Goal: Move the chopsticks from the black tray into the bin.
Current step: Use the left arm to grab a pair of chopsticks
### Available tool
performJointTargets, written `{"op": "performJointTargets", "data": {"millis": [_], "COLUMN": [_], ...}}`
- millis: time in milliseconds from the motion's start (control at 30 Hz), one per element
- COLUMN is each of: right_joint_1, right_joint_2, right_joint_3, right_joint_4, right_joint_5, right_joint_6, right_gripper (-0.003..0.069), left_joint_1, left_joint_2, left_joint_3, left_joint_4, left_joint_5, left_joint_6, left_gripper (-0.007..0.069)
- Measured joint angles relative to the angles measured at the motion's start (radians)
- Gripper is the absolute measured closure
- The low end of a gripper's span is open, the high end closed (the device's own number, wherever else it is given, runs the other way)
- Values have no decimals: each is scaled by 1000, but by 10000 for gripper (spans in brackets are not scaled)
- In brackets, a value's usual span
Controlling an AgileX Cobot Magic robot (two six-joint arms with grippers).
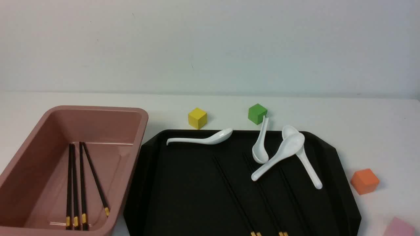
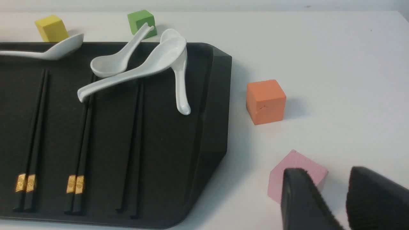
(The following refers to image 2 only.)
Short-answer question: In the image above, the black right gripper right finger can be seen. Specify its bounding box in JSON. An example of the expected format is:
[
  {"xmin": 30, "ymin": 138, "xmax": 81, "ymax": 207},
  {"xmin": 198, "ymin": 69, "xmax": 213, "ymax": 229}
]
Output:
[{"xmin": 346, "ymin": 166, "xmax": 409, "ymax": 230}]

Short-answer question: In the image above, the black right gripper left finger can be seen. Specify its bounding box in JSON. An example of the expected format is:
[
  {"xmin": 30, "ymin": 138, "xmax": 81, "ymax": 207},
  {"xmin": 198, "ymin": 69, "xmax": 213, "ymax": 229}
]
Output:
[{"xmin": 281, "ymin": 168, "xmax": 343, "ymax": 230}]

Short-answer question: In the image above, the black chopstick gold band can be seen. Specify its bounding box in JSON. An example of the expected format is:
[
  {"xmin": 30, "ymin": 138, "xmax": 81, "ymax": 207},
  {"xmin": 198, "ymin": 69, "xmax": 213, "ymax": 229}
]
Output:
[
  {"xmin": 23, "ymin": 69, "xmax": 50, "ymax": 212},
  {"xmin": 72, "ymin": 95, "xmax": 95, "ymax": 215},
  {"xmin": 13, "ymin": 69, "xmax": 47, "ymax": 212},
  {"xmin": 64, "ymin": 95, "xmax": 94, "ymax": 215}
]

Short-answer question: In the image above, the pink wooden cube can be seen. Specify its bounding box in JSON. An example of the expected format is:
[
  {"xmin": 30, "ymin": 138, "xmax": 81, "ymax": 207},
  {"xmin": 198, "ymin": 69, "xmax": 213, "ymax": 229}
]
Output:
[{"xmin": 267, "ymin": 150, "xmax": 328, "ymax": 203}]

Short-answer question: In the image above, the orange wooden cube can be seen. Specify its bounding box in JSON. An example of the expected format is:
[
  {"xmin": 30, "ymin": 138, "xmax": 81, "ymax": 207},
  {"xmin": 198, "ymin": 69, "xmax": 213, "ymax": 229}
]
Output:
[{"xmin": 246, "ymin": 80, "xmax": 287, "ymax": 125}]

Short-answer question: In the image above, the plain black chopstick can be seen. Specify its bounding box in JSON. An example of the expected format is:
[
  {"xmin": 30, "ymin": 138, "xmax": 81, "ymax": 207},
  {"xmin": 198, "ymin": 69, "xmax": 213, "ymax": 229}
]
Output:
[
  {"xmin": 129, "ymin": 80, "xmax": 144, "ymax": 219},
  {"xmin": 114, "ymin": 80, "xmax": 141, "ymax": 213}
]

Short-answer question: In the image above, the white ceramic spoon underneath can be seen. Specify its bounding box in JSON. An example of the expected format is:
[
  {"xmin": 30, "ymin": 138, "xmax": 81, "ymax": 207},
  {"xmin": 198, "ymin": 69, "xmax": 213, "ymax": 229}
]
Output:
[{"xmin": 171, "ymin": 48, "xmax": 191, "ymax": 115}]

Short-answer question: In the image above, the black rectangular tray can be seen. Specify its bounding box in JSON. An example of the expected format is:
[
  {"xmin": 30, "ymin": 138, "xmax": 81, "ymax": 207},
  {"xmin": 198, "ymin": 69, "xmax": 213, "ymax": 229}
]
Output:
[{"xmin": 1, "ymin": 42, "xmax": 232, "ymax": 229}]

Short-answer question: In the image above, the small white ceramic spoon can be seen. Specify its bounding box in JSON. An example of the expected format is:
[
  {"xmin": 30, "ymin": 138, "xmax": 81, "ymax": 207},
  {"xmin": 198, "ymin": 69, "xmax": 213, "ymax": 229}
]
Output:
[{"xmin": 90, "ymin": 23, "xmax": 155, "ymax": 78}]

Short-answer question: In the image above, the green wooden cube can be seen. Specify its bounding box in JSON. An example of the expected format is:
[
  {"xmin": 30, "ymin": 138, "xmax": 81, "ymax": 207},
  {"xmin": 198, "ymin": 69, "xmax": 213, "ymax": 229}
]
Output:
[{"xmin": 127, "ymin": 10, "xmax": 158, "ymax": 38}]

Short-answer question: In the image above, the white ceramic spoon far left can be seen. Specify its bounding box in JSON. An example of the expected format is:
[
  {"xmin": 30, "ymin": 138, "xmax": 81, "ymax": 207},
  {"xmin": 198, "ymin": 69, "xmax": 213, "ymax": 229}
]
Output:
[{"xmin": 0, "ymin": 33, "xmax": 84, "ymax": 61}]

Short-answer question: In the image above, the yellow wooden cube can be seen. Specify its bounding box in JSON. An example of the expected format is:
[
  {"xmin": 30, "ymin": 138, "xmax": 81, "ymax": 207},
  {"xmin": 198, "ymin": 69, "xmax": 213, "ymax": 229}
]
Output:
[{"xmin": 35, "ymin": 15, "xmax": 69, "ymax": 42}]

